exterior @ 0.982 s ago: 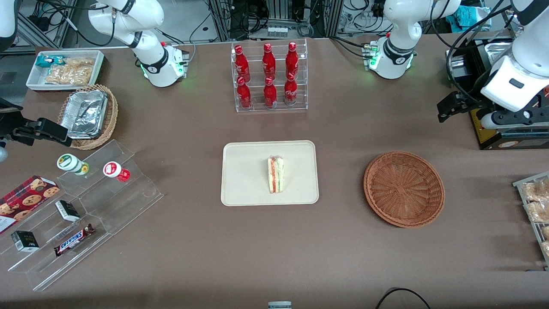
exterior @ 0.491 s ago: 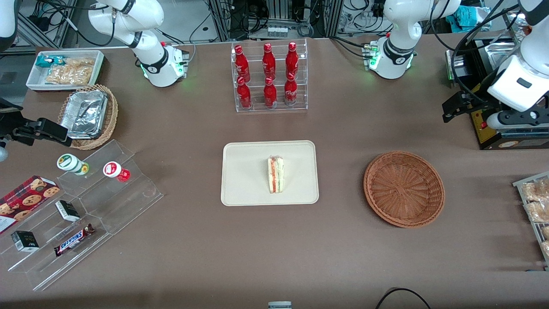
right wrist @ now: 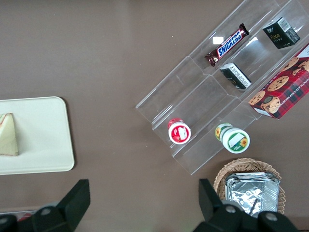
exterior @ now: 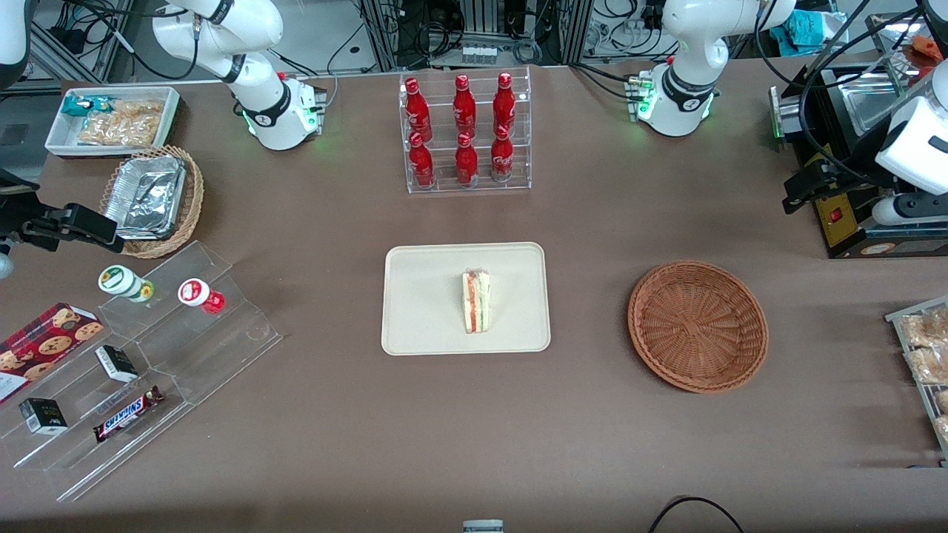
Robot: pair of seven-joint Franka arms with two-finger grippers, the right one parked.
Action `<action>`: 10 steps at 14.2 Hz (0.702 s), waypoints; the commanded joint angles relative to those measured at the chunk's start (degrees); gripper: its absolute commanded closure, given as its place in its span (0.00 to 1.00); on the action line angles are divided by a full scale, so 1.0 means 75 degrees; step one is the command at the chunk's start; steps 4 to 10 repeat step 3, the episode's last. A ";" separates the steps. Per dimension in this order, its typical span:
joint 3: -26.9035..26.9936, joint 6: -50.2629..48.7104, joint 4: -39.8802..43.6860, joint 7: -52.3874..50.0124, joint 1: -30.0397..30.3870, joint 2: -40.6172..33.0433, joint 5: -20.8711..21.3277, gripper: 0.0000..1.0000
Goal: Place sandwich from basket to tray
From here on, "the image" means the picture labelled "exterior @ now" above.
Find wrapped bread pack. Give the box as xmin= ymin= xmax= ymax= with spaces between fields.
xmin=907 ymin=348 xmax=948 ymax=384
xmin=901 ymin=307 xmax=948 ymax=349

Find clear bag of crackers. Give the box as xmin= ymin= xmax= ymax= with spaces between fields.
xmin=78 ymin=100 xmax=165 ymax=147

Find black box with stop button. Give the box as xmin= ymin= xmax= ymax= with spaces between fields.
xmin=785 ymin=65 xmax=948 ymax=260

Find silver foil tray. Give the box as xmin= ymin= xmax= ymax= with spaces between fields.
xmin=843 ymin=73 xmax=913 ymax=135

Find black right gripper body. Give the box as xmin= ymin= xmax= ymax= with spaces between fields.
xmin=0 ymin=192 xmax=35 ymax=249

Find red cola bottle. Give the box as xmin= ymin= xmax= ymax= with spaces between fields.
xmin=490 ymin=124 xmax=515 ymax=184
xmin=454 ymin=132 xmax=480 ymax=187
xmin=409 ymin=132 xmax=436 ymax=188
xmin=404 ymin=78 xmax=433 ymax=135
xmin=453 ymin=74 xmax=478 ymax=135
xmin=493 ymin=72 xmax=517 ymax=134

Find snickers chocolate bar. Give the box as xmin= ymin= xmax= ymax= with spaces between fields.
xmin=93 ymin=386 xmax=165 ymax=443

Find white rectangular snack tray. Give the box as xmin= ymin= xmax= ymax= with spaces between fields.
xmin=44 ymin=86 xmax=182 ymax=158

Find clear acrylic stepped shelf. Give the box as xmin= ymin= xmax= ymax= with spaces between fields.
xmin=0 ymin=239 xmax=284 ymax=503

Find brown round wicker basket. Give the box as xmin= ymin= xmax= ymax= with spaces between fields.
xmin=627 ymin=260 xmax=770 ymax=394

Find tray of packaged bread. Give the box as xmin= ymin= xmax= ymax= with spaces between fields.
xmin=884 ymin=295 xmax=948 ymax=461

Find clear acrylic bottle rack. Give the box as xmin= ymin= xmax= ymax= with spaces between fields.
xmin=398 ymin=67 xmax=533 ymax=195

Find beige plastic tray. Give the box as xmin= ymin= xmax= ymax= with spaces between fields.
xmin=381 ymin=241 xmax=552 ymax=357

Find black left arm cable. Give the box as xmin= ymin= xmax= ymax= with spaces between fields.
xmin=754 ymin=0 xmax=927 ymax=186

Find triangular sandwich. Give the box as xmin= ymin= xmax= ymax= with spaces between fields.
xmin=461 ymin=268 xmax=492 ymax=335

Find light oval wicker basket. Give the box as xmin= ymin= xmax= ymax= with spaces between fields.
xmin=100 ymin=145 xmax=205 ymax=259

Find teal crumpled bag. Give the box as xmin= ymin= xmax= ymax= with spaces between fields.
xmin=770 ymin=9 xmax=847 ymax=58

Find black cable loop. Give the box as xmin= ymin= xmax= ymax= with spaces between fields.
xmin=649 ymin=495 xmax=746 ymax=533

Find teal snack packet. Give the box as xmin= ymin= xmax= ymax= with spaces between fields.
xmin=61 ymin=95 xmax=119 ymax=118

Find silver metal block device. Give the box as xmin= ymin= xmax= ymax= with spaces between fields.
xmin=769 ymin=85 xmax=810 ymax=143

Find green lidded small bottle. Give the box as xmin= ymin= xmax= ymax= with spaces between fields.
xmin=98 ymin=264 xmax=155 ymax=304

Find silver foil container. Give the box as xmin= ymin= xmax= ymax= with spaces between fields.
xmin=104 ymin=154 xmax=187 ymax=241

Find red chocolate cookie box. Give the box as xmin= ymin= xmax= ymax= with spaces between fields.
xmin=0 ymin=302 xmax=104 ymax=405

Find red lidded small bottle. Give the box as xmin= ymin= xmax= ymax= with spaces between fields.
xmin=178 ymin=278 xmax=226 ymax=315

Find small black box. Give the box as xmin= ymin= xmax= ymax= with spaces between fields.
xmin=95 ymin=344 xmax=139 ymax=383
xmin=19 ymin=398 xmax=69 ymax=435

